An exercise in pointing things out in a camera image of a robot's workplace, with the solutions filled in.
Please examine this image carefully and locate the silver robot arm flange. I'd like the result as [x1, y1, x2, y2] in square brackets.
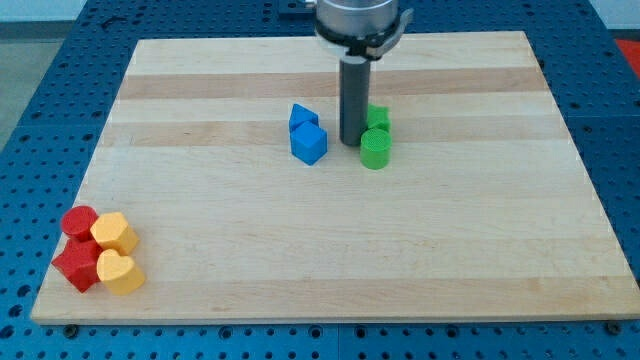
[314, 0, 414, 63]

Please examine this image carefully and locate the blue cube block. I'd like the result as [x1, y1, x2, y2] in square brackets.
[290, 122, 328, 165]

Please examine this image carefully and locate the green cylinder block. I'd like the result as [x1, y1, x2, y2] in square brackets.
[360, 128, 392, 170]

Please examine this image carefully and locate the blue angular block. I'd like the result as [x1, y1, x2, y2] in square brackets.
[288, 103, 319, 133]

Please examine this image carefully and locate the green star block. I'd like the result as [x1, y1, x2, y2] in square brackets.
[367, 104, 391, 133]

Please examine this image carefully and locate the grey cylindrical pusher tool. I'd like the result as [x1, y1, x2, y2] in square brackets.
[339, 59, 371, 146]

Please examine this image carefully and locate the yellow hexagon block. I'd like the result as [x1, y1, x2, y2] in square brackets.
[90, 212, 139, 255]

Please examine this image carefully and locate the yellow heart block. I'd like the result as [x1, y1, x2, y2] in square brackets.
[96, 249, 146, 295]

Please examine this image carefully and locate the red cylinder block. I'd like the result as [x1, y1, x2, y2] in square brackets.
[60, 205, 98, 242]

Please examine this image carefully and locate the red star block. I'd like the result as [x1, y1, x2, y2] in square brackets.
[51, 239, 103, 293]

